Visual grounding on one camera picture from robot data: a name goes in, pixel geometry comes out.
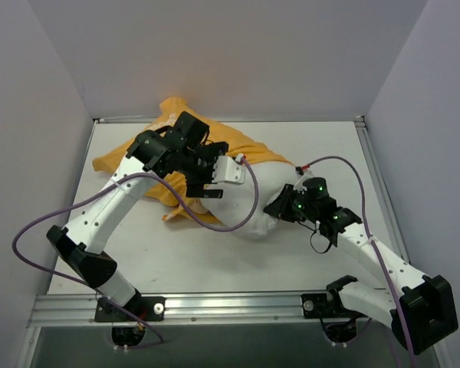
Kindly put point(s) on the aluminium table edge rail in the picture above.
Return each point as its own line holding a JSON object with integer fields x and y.
{"x": 385, "y": 204}

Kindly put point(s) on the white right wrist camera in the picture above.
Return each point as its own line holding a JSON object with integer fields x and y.
{"x": 303, "y": 174}

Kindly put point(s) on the yellow printed pillowcase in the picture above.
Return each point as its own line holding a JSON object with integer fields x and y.
{"x": 173, "y": 192}

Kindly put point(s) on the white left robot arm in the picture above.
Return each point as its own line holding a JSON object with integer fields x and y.
{"x": 99, "y": 222}

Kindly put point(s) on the white pillow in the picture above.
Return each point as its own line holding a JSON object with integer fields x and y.
{"x": 237, "y": 200}

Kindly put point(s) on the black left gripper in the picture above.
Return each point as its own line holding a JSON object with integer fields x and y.
{"x": 198, "y": 178}

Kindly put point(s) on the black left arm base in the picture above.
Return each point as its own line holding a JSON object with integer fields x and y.
{"x": 141, "y": 310}

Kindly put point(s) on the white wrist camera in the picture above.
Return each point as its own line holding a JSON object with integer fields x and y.
{"x": 229, "y": 169}
{"x": 303, "y": 174}

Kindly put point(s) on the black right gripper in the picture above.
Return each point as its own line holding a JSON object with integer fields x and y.
{"x": 285, "y": 203}

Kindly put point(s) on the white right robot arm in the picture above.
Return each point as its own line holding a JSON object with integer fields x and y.
{"x": 419, "y": 309}

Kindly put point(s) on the aluminium front frame rail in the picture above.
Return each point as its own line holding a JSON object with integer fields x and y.
{"x": 78, "y": 310}

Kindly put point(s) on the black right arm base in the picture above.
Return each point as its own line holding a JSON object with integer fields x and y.
{"x": 340, "y": 326}

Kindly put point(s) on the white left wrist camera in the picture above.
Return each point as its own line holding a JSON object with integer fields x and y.
{"x": 229, "y": 169}

